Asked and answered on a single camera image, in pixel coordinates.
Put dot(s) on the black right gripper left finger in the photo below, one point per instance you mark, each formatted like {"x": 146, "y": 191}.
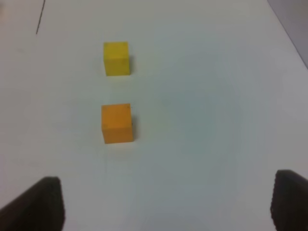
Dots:
{"x": 39, "y": 208}

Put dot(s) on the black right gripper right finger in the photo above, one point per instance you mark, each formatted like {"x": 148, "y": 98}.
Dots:
{"x": 289, "y": 204}

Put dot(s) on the orange cube block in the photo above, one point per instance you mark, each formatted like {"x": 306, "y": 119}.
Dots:
{"x": 117, "y": 123}

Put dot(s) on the yellow cube block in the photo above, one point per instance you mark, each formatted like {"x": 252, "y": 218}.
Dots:
{"x": 116, "y": 58}

